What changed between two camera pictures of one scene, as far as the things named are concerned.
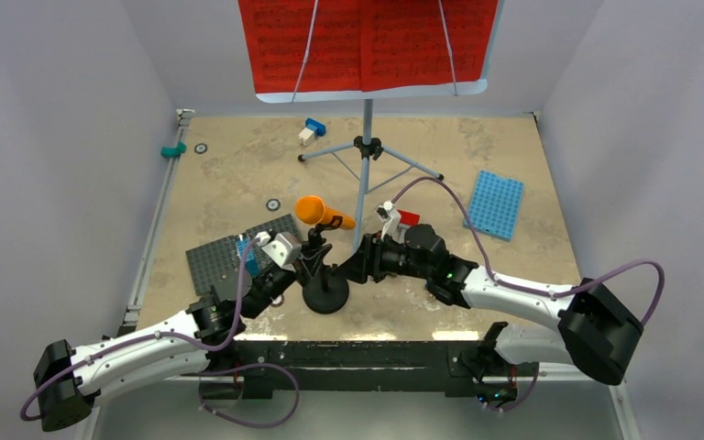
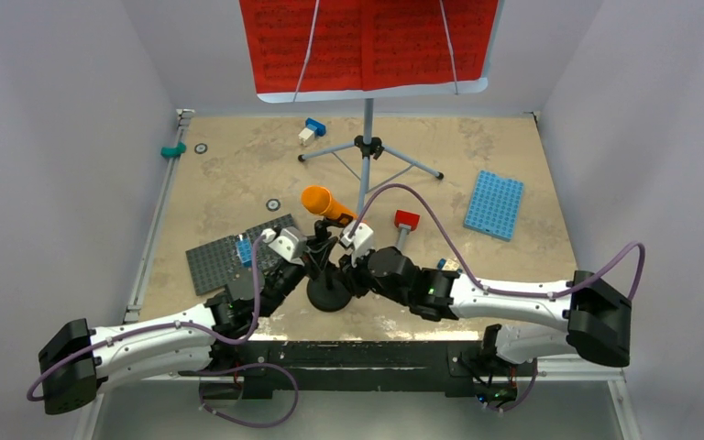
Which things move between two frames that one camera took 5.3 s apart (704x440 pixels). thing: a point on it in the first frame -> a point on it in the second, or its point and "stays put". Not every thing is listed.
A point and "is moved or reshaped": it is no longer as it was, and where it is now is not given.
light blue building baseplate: [494, 205] stays put
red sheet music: [365, 45] stays put
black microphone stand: [327, 294] stays put
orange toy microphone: [312, 210] is moved or reshaped
